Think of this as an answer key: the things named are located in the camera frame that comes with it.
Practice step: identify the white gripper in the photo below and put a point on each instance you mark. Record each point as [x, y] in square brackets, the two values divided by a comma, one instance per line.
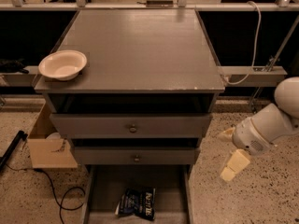
[248, 136]

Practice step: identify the blue chip bag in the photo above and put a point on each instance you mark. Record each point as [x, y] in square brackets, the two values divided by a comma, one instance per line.
[138, 203]

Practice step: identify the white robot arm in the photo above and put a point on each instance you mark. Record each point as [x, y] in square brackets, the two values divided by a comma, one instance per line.
[287, 99]

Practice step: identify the top grey drawer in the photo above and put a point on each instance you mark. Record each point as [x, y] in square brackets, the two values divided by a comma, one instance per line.
[120, 126]

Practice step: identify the grey drawer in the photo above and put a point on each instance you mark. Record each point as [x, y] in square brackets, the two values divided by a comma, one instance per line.
[107, 184]
[120, 126]
[146, 151]

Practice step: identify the grey drawer cabinet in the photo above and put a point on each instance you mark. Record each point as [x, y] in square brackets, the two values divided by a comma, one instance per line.
[140, 62]

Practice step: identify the bottom grey drawer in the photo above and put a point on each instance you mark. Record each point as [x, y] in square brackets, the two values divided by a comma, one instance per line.
[107, 184]

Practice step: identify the middle grey drawer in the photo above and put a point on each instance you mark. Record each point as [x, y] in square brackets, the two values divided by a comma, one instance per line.
[146, 151]

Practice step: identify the white bowl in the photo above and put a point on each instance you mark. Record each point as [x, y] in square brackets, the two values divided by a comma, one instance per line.
[62, 65]

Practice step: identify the cardboard box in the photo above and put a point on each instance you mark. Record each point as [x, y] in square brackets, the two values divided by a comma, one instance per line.
[47, 148]

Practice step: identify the black bar on floor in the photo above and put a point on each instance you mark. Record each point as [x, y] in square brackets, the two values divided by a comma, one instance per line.
[20, 136]

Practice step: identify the black cloth on rail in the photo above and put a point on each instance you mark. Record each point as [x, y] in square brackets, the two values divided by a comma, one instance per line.
[12, 66]

